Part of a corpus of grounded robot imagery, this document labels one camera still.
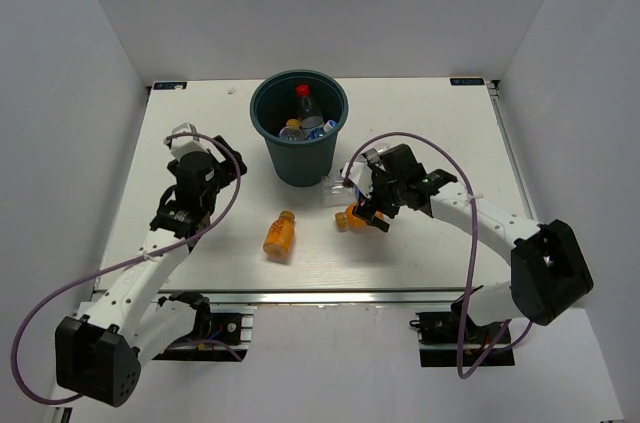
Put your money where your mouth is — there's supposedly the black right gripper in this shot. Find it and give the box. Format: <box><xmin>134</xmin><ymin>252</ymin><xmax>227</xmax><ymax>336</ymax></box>
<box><xmin>352</xmin><ymin>164</ymin><xmax>405</xmax><ymax>233</ymax></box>

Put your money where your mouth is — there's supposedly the orange bottle front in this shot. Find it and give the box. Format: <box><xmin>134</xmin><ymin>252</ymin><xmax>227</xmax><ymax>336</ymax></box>
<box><xmin>263</xmin><ymin>211</ymin><xmax>295</xmax><ymax>260</ymax></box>

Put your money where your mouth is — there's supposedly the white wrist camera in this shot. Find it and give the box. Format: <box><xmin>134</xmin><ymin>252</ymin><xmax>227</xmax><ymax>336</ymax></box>
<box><xmin>341</xmin><ymin>153</ymin><xmax>379</xmax><ymax>198</ymax></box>
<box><xmin>164</xmin><ymin>122</ymin><xmax>207</xmax><ymax>160</ymax></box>

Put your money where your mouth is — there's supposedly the black logo sticker right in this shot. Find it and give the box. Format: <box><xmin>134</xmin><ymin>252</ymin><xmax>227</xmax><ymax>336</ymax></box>
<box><xmin>449</xmin><ymin>77</ymin><xmax>485</xmax><ymax>86</ymax></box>

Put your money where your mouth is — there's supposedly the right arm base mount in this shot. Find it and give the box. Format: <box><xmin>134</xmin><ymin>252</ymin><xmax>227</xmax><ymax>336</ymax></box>
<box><xmin>409</xmin><ymin>312</ymin><xmax>515</xmax><ymax>368</ymax></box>

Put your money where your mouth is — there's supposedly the black logo sticker left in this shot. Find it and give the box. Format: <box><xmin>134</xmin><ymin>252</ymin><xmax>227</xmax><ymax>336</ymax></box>
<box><xmin>152</xmin><ymin>81</ymin><xmax>187</xmax><ymax>91</ymax></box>

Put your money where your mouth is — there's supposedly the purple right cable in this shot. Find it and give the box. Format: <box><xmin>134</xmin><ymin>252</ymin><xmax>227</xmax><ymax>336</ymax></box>
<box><xmin>342</xmin><ymin>131</ymin><xmax>535</xmax><ymax>380</ymax></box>

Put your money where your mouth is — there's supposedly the red cap clear bottle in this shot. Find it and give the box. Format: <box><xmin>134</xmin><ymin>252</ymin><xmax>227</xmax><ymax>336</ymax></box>
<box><xmin>295</xmin><ymin>84</ymin><xmax>325</xmax><ymax>132</ymax></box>

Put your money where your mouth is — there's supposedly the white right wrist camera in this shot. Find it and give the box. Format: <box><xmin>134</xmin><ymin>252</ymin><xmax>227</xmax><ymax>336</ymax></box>
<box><xmin>341</xmin><ymin>153</ymin><xmax>379</xmax><ymax>198</ymax></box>

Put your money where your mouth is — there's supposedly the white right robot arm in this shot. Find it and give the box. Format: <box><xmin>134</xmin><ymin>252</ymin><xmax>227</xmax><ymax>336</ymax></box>
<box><xmin>342</xmin><ymin>144</ymin><xmax>594</xmax><ymax>342</ymax></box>

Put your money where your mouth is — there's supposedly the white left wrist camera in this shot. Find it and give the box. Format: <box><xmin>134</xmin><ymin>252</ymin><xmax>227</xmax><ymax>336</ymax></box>
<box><xmin>164</xmin><ymin>122</ymin><xmax>207</xmax><ymax>160</ymax></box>

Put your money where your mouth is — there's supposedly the black cap clear bottle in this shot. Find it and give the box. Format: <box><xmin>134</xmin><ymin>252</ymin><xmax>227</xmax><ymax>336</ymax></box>
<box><xmin>360</xmin><ymin>143</ymin><xmax>391</xmax><ymax>164</ymax></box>

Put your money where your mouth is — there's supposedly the black logo sticker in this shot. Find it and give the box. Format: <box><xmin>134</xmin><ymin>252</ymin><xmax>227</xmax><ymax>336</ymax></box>
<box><xmin>152</xmin><ymin>81</ymin><xmax>187</xmax><ymax>91</ymax></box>
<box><xmin>449</xmin><ymin>77</ymin><xmax>485</xmax><ymax>86</ymax></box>

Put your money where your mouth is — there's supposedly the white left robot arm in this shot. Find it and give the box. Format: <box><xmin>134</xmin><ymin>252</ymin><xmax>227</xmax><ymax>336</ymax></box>
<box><xmin>55</xmin><ymin>129</ymin><xmax>247</xmax><ymax>407</ymax></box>

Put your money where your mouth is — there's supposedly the purple cable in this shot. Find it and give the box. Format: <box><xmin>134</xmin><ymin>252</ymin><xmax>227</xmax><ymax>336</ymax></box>
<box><xmin>9</xmin><ymin>135</ymin><xmax>244</xmax><ymax>405</ymax></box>
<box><xmin>342</xmin><ymin>131</ymin><xmax>535</xmax><ymax>380</ymax></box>

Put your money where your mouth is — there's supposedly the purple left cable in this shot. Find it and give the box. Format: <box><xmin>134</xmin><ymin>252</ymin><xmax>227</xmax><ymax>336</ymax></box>
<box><xmin>9</xmin><ymin>135</ymin><xmax>244</xmax><ymax>405</ymax></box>

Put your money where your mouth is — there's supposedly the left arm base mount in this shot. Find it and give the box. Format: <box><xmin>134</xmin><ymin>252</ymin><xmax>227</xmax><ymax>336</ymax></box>
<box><xmin>154</xmin><ymin>303</ymin><xmax>255</xmax><ymax>363</ymax></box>

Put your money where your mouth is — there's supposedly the dark teal plastic bin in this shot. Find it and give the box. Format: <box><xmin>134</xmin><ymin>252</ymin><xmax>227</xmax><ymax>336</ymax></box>
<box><xmin>249</xmin><ymin>69</ymin><xmax>349</xmax><ymax>187</ymax></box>

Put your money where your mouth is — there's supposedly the blue label bottle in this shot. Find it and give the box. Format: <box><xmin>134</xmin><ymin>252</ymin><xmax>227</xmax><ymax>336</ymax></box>
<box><xmin>279</xmin><ymin>125</ymin><xmax>306</xmax><ymax>141</ymax></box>
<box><xmin>321</xmin><ymin>174</ymin><xmax>362</xmax><ymax>208</ymax></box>
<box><xmin>307</xmin><ymin>120</ymin><xmax>337</xmax><ymax>140</ymax></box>

